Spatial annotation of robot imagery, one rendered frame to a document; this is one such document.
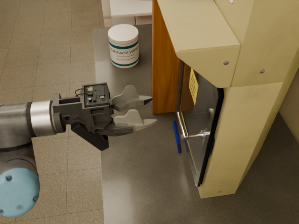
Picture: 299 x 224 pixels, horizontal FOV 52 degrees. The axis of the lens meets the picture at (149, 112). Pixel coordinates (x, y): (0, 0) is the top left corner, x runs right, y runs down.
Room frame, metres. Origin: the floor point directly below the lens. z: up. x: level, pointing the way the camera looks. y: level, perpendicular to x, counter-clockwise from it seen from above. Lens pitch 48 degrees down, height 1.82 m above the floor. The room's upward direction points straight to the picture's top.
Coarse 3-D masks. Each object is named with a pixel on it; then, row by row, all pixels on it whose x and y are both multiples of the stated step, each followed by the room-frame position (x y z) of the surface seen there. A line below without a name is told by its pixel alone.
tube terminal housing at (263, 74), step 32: (224, 0) 0.54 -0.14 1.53; (256, 0) 0.44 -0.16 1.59; (288, 0) 0.45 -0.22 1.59; (256, 32) 0.44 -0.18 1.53; (288, 32) 0.45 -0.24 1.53; (256, 64) 0.44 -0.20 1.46; (288, 64) 0.45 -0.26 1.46; (224, 96) 0.45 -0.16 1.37; (256, 96) 0.45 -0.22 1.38; (224, 128) 0.44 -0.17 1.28; (256, 128) 0.45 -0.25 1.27; (224, 160) 0.44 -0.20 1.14; (224, 192) 0.45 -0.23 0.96
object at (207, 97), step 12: (204, 84) 0.53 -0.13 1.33; (180, 96) 0.72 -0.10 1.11; (204, 96) 0.51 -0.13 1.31; (216, 96) 0.45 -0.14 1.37; (180, 108) 0.70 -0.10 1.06; (192, 108) 0.59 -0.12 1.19; (204, 108) 0.50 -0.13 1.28; (216, 108) 0.44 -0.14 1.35; (192, 120) 0.57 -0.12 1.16; (204, 120) 0.49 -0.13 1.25; (192, 132) 0.55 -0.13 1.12; (204, 132) 0.47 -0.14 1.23; (192, 144) 0.54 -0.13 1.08; (204, 144) 0.46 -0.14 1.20; (192, 156) 0.52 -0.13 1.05; (204, 156) 0.44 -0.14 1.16; (192, 168) 0.50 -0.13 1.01
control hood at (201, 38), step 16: (160, 0) 0.59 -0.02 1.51; (176, 0) 0.59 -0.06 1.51; (192, 0) 0.59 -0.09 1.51; (208, 0) 0.59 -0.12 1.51; (176, 16) 0.53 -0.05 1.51; (192, 16) 0.53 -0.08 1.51; (208, 16) 0.53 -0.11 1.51; (176, 32) 0.48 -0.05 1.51; (192, 32) 0.48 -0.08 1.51; (208, 32) 0.48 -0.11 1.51; (224, 32) 0.48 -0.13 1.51; (176, 48) 0.43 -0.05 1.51; (192, 48) 0.43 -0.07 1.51; (208, 48) 0.43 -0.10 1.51; (224, 48) 0.43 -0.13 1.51; (192, 64) 0.42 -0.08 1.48; (208, 64) 0.43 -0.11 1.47; (224, 64) 0.43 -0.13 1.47; (208, 80) 0.43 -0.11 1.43; (224, 80) 0.43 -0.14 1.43
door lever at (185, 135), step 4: (180, 112) 0.55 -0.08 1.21; (180, 116) 0.54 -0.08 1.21; (180, 120) 0.53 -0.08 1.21; (184, 120) 0.53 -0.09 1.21; (180, 124) 0.51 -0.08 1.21; (184, 124) 0.51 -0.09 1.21; (180, 128) 0.51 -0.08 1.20; (184, 128) 0.50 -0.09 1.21; (184, 132) 0.49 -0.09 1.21; (200, 132) 0.49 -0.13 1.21; (184, 136) 0.47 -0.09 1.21; (188, 136) 0.47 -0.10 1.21; (192, 136) 0.48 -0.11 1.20; (196, 136) 0.48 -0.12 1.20; (200, 136) 0.48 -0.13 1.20
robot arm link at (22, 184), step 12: (0, 168) 0.27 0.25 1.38; (12, 168) 0.27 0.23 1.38; (24, 168) 0.28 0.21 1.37; (0, 180) 0.24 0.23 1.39; (12, 180) 0.24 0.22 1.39; (24, 180) 0.25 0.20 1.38; (36, 180) 0.26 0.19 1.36; (0, 192) 0.23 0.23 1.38; (12, 192) 0.23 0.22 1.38; (24, 192) 0.23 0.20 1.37; (36, 192) 0.24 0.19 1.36; (0, 204) 0.21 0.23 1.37; (12, 204) 0.22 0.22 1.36; (24, 204) 0.22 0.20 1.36; (12, 216) 0.20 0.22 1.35
